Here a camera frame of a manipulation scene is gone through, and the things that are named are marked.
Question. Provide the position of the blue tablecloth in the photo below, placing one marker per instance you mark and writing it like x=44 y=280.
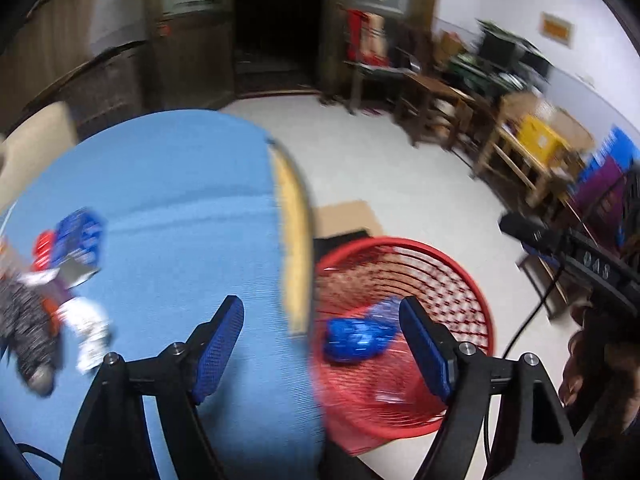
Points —
x=175 y=185

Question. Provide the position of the dark wooden chair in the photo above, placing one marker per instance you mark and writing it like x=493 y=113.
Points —
x=435 y=105

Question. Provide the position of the dark wooden crib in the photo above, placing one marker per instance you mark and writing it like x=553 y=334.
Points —
x=100 y=90

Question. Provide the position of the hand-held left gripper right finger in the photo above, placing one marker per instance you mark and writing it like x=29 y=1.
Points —
x=422 y=355

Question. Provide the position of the round wooden table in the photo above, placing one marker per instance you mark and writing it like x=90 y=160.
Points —
x=292 y=235

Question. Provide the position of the white purple box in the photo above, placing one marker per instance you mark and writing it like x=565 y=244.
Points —
x=42 y=277

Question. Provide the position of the metal frame chair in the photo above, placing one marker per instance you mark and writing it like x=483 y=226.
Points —
x=370 y=80

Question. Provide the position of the black white wrapper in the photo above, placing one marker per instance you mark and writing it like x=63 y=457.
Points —
x=25 y=330

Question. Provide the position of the blue carton box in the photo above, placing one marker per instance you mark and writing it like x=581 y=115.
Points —
x=80 y=232

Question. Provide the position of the brown cardboard box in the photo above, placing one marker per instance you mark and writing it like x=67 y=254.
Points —
x=451 y=46

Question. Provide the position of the orange wall sign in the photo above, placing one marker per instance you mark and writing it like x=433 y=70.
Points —
x=556 y=29

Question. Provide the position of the red plastic basket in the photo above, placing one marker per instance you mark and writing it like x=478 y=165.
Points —
x=350 y=385

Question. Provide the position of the flat cardboard sheet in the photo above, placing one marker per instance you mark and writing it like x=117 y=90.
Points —
x=345 y=217

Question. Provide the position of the silver foil pack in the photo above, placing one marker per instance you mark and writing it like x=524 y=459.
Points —
x=75 y=272

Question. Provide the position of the person's right hand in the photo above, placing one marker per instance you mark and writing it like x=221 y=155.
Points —
x=600 y=360

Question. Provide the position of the blue wrapper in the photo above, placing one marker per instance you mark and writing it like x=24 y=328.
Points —
x=350 y=340

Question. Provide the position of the red cloth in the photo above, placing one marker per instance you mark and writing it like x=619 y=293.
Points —
x=357 y=35

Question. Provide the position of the blue purple carton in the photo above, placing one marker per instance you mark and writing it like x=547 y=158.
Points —
x=600 y=180

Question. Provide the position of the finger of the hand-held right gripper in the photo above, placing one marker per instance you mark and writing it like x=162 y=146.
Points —
x=520 y=227

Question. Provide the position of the beige padded chair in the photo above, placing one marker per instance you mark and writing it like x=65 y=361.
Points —
x=40 y=145

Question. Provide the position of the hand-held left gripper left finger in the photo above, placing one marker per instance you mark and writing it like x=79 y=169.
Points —
x=220 y=355

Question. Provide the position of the white blue snack bag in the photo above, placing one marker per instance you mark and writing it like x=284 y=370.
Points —
x=90 y=330

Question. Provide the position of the yellow box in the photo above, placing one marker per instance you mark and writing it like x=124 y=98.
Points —
x=539 y=137

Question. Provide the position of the light wooden bench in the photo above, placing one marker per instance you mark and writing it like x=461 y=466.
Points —
x=510 y=160

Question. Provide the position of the orange wrapper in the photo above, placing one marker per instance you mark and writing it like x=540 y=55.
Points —
x=48 y=307

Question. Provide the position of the red crumpled wrapper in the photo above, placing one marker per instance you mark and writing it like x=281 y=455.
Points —
x=44 y=247

